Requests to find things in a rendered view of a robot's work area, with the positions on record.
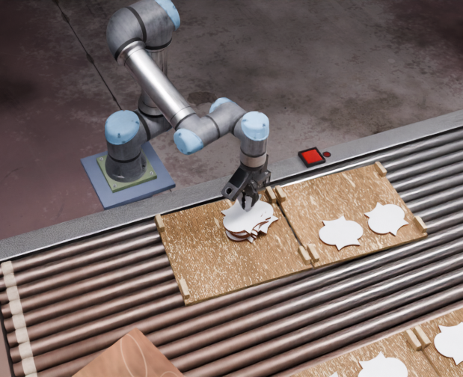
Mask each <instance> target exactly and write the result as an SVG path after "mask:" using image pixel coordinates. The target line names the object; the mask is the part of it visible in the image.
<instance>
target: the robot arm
mask: <svg viewBox="0 0 463 377"><path fill-rule="evenodd" d="M179 26H180V16H179V14H178V12H177V9H176V8H175V6H174V4H173V3H172V2H171V0H142V1H139V2H136V3H134V4H131V5H130V6H127V7H124V8H121V9H119V10H118V11H116V12H115V13H114V14H113V15H112V17H111V18H110V20H109V22H108V26H107V30H106V39H107V43H108V47H109V50H110V52H111V54H112V56H113V57H114V59H115V61H116V62H117V63H118V64H119V65H121V66H125V67H126V69H127V70H128V71H129V72H130V73H131V74H132V76H133V77H134V79H135V80H136V81H137V83H139V85H140V86H141V91H142V96H141V97H140V98H139V100H138V109H136V110H134V111H128V110H125V111H123V110H121V111H116V112H115V113H113V114H112V115H111V116H109V118H108V119H107V121H106V122H105V138H106V143H107V148H108V155H107V158H106V161H105V171H106V173H107V174H108V176H109V177H110V178H111V179H113V180H115V181H117V182H120V183H130V182H134V181H136V180H139V179H140V178H142V177H143V175H144V174H145V173H146V171H147V159H146V157H145V155H144V154H143V152H142V150H141V145H142V144H144V143H146V142H147V141H149V140H151V139H153V138H155V137H156V136H158V135H161V134H162V133H163V132H167V131H169V130H170V129H171V128H174V129H175V130H176V132H175V133H174V142H175V144H176V145H177V148H178V149H179V151H180V152H181V153H183V154H185V155H191V154H192V153H195V152H197V151H198V150H202V149H203V148H204V147H205V146H207V145H209V144H211V143H212V142H213V141H216V140H218V139H219V138H221V137H223V136H224V135H226V134H228V133H229V132H230V133H231V134H232V135H234V136H235V137H237V138H238V139H239V140H240V141H241V146H240V149H241V150H240V166H239V167H238V169H237V170H236V172H235V173H234V174H233V176H232V177H231V178H230V180H229V181H228V182H227V184H226V185H225V187H223V189H222V190H221V194H222V195H223V196H224V197H226V198H227V199H228V200H230V201H232V202H234V201H235V200H236V199H237V200H238V202H239V204H240V206H241V208H242V209H243V210H245V211H246V212H249V211H250V210H252V208H253V207H254V205H255V203H256V202H257V201H258V200H259V199H260V198H261V196H262V195H261V194H258V192H257V191H258V189H260V188H262V187H263V186H264V188H265V187H266V186H268V185H269V184H270V179H271V171H269V170H267V166H268V159H269V155H268V154H266V152H267V142H268V136H269V119H268V118H267V116H265V115H264V114H263V113H258V111H251V112H248V113H247V112H246V111H245V110H244V109H242V108H241V107H239V106H238V105H237V104H236V103H235V102H233V101H231V100H229V99H228V98H226V97H222V98H219V99H217V100H216V101H215V103H213V104H212V106H211V108H210V110H209V114H207V115H206V116H204V117H202V118H199V117H198V116H197V115H196V113H195V112H194V110H193V109H192V108H191V106H190V105H189V104H188V103H187V102H186V100H185V99H184V98H183V96H182V95H181V94H180V92H179V91H178V90H177V89H176V88H175V87H174V85H173V84H172V83H171V81H170V80H169V79H168V67H167V47H168V46H169V45H170V44H171V41H172V31H176V30H177V29H178V28H179ZM265 172H268V173H267V174H265ZM268 177H269V181H268V182H267V183H266V180H267V178H268ZM264 183H265V185H264ZM245 201H246V203H245Z"/></svg>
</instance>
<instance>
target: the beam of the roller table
mask: <svg viewBox="0 0 463 377"><path fill-rule="evenodd" d="M459 129H463V109H462V110H459V111H454V112H451V113H449V114H444V115H441V116H438V117H433V118H430V119H428V120H423V121H420V122H416V123H412V124H409V125H406V126H401V127H399V128H395V129H391V130H388V131H385V132H380V133H377V134H374V135H370V136H367V137H364V138H359V139H356V140H353V141H348V142H346V143H342V144H338V145H335V146H332V147H327V148H325V149H321V150H319V151H320V153H321V154H323V152H329V153H330V154H331V156H330V157H328V158H327V157H325V159H326V161H325V163H323V164H320V165H316V166H313V167H310V168H307V167H306V165H305V164H304V163H303V161H302V160H301V159H300V157H299V156H296V157H292V158H290V159H284V160H282V161H279V162H274V163H271V164H268V166H267V170H269V171H271V179H270V184H269V186H270V185H273V184H275V183H280V182H283V181H286V180H291V179H293V178H296V177H300V176H304V175H306V174H311V173H313V172H317V171H320V170H324V169H326V168H331V167H334V166H337V165H341V164H344V163H347V162H351V161H354V160H357V159H362V158H364V157H368V156H371V155H375V154H377V153H382V152H384V151H388V150H392V149H395V148H397V147H402V146H405V145H408V144H413V143H415V142H418V141H422V140H426V139H428V138H433V137H435V136H439V135H443V134H446V133H448V132H453V131H456V130H459ZM232 176H233V174H232V175H229V176H226V177H221V178H218V179H215V180H210V181H208V182H204V183H200V184H197V185H194V186H189V187H186V188H182V189H179V190H176V191H171V192H168V193H165V194H161V195H158V196H155V197H150V198H147V199H144V200H140V201H136V202H134V203H129V204H126V205H122V206H118V207H115V208H112V209H107V210H105V211H101V212H97V213H94V214H91V215H86V216H83V217H81V218H76V219H73V220H70V221H65V222H62V223H60V224H54V225H52V226H48V227H44V228H41V229H38V230H33V231H31V232H27V233H23V234H19V235H17V236H12V237H9V238H6V239H2V240H0V265H1V263H4V262H7V261H14V260H18V259H21V258H24V257H28V256H31V255H34V254H39V253H41V252H44V251H49V250H52V249H54V248H59V247H62V246H65V245H69V244H72V243H75V242H79V241H82V240H85V239H89V238H92V237H95V236H100V235H102V234H105V233H110V232H113V231H116V230H120V229H123V228H126V227H130V226H133V225H136V224H140V223H143V222H146V221H151V220H153V219H154V218H155V215H157V214H160V216H162V215H167V214H171V213H174V212H179V211H183V210H186V209H191V208H194V207H197V206H202V205H204V204H207V203H211V202H215V201H217V200H222V199H225V198H226V197H224V196H223V195H222V194H221V190H222V189H223V187H225V185H226V184H227V182H228V181H229V180H230V178H231V177H232Z"/></svg>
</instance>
